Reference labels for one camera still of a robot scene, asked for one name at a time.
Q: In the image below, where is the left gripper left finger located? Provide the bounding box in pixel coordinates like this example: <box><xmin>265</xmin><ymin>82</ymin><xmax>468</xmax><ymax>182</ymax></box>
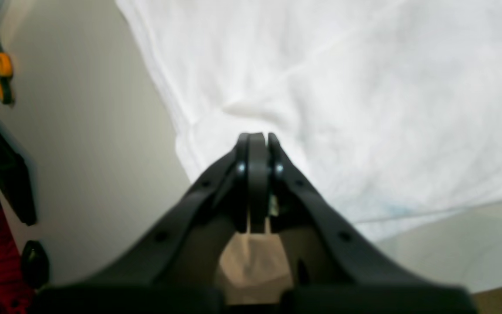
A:
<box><xmin>29</xmin><ymin>133</ymin><xmax>267</xmax><ymax>314</ymax></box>

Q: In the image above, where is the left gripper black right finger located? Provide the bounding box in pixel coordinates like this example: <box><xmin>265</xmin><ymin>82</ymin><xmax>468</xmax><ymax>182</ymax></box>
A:
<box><xmin>268</xmin><ymin>133</ymin><xmax>478</xmax><ymax>314</ymax></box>

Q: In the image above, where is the white printed T-shirt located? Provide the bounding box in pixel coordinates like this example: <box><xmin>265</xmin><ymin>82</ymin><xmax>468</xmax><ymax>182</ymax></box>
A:
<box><xmin>116</xmin><ymin>0</ymin><xmax>502</xmax><ymax>240</ymax></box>

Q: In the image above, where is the black table edge object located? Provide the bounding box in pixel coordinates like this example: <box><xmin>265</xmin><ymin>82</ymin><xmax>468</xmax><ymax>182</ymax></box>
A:
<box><xmin>0</xmin><ymin>96</ymin><xmax>51</xmax><ymax>288</ymax></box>

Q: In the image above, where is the orange handled tool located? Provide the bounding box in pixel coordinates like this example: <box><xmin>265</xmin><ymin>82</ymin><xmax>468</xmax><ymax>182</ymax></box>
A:
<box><xmin>0</xmin><ymin>43</ymin><xmax>14</xmax><ymax>105</ymax></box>

